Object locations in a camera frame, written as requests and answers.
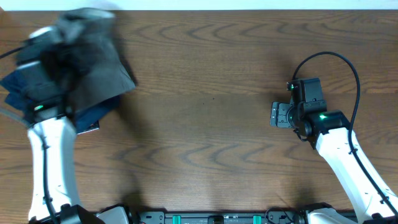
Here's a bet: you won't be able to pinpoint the grey shorts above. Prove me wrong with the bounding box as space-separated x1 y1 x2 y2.
31 7 136 111

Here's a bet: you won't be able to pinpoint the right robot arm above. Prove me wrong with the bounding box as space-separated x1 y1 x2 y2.
270 78 397 223

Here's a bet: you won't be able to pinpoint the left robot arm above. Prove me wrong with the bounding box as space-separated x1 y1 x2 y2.
16 27 102 223

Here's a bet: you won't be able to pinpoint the small card under garment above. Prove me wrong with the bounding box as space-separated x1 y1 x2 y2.
77 121 100 135

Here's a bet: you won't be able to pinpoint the folded dark navy garment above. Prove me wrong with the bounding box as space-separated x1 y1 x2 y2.
1 70 121 132

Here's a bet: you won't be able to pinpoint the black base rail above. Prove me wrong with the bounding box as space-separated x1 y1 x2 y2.
132 208 309 224

